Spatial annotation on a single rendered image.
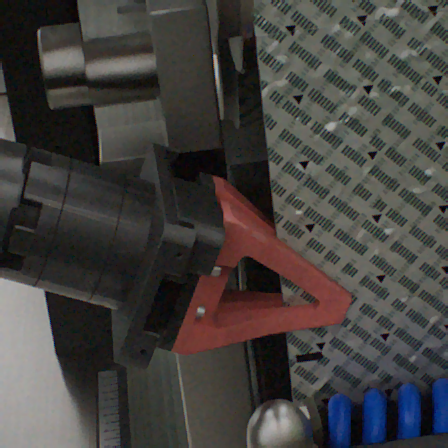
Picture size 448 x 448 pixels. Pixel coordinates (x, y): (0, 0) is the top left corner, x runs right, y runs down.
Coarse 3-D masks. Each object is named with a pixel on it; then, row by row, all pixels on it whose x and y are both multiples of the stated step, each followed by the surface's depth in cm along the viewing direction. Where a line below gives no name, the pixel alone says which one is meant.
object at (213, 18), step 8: (208, 0) 58; (216, 0) 54; (224, 0) 54; (232, 0) 54; (208, 8) 59; (216, 8) 54; (224, 8) 54; (232, 8) 54; (216, 16) 55; (224, 16) 55; (232, 16) 55; (216, 24) 55; (224, 24) 55; (232, 24) 55; (216, 32) 56; (224, 32) 56; (232, 32) 56
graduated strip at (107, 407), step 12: (96, 372) 92; (108, 372) 92; (120, 372) 91; (96, 384) 90; (108, 384) 90; (120, 384) 90; (96, 396) 89; (108, 396) 89; (120, 396) 88; (96, 408) 87; (108, 408) 87; (120, 408) 87; (108, 420) 86; (120, 420) 86; (108, 432) 84; (120, 432) 84; (96, 444) 83; (108, 444) 83; (120, 444) 83
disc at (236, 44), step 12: (240, 0) 52; (252, 0) 52; (240, 12) 53; (252, 12) 52; (240, 24) 54; (252, 24) 53; (240, 36) 55; (252, 36) 53; (240, 48) 55; (252, 48) 54; (240, 60) 56; (252, 60) 55; (240, 72) 59
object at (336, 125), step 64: (320, 64) 54; (384, 64) 54; (320, 128) 55; (384, 128) 55; (320, 192) 56; (384, 192) 56; (320, 256) 57; (384, 256) 57; (384, 320) 59; (320, 384) 60; (384, 384) 60
